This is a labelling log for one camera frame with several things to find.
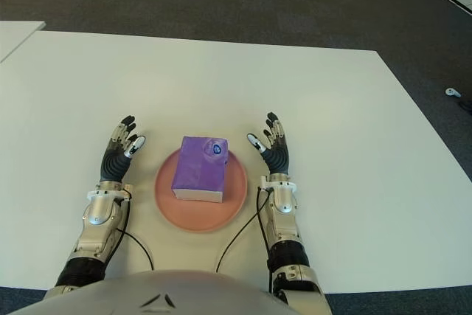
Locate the silver robot torso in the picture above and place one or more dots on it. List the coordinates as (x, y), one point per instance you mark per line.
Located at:
(158, 293)

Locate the white VR controller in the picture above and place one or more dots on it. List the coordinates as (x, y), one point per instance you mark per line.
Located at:
(451, 91)

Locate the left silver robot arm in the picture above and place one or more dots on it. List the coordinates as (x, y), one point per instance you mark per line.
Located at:
(97, 211)

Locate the purple tissue paper pack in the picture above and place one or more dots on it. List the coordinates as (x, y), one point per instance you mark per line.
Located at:
(199, 167)

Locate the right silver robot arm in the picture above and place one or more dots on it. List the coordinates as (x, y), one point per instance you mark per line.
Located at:
(284, 200)

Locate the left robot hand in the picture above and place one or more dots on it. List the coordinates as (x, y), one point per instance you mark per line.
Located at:
(114, 163)

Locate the white side table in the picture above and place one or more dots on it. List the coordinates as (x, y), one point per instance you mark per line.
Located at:
(18, 36)

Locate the pink round plate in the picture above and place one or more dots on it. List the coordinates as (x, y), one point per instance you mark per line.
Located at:
(166, 200)

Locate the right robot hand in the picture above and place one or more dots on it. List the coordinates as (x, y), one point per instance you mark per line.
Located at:
(278, 156)

